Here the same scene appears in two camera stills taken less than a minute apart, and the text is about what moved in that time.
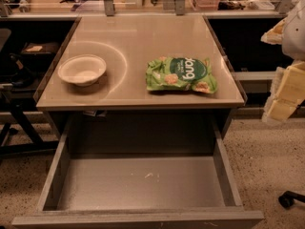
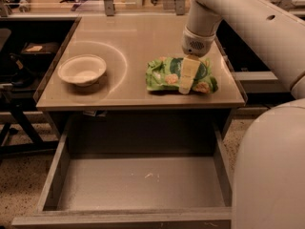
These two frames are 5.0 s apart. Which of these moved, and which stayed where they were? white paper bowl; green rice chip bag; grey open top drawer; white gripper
Moved: white gripper
Stayed: grey open top drawer; green rice chip bag; white paper bowl
